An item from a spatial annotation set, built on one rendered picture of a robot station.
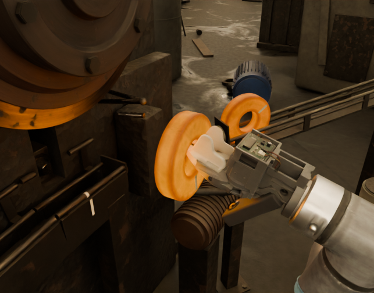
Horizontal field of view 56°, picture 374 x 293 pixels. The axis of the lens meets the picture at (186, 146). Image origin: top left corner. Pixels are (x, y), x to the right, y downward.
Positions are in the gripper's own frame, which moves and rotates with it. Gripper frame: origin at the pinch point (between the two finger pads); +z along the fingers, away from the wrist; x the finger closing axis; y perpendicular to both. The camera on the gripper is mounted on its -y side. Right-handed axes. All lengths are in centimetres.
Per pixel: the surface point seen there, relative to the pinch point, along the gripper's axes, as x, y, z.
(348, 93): -80, -8, -21
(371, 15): -258, -11, -14
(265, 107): -46.5, -10.1, -2.4
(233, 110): -37.7, -10.9, 3.9
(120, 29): 1.1, 14.8, 15.9
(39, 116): 13.4, 1.3, 20.0
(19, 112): 16.5, 3.2, 20.6
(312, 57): -268, -59, 13
